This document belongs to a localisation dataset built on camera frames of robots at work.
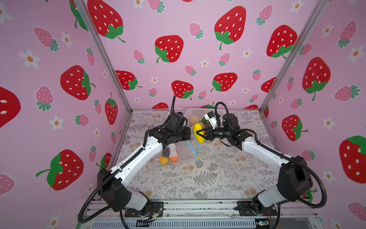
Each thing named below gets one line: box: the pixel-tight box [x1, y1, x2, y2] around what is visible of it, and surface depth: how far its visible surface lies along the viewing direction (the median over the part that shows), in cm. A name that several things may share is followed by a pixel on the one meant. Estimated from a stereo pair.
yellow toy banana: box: [193, 123, 206, 144], surface depth 77 cm
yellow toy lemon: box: [159, 156, 169, 166], surface depth 90 cm
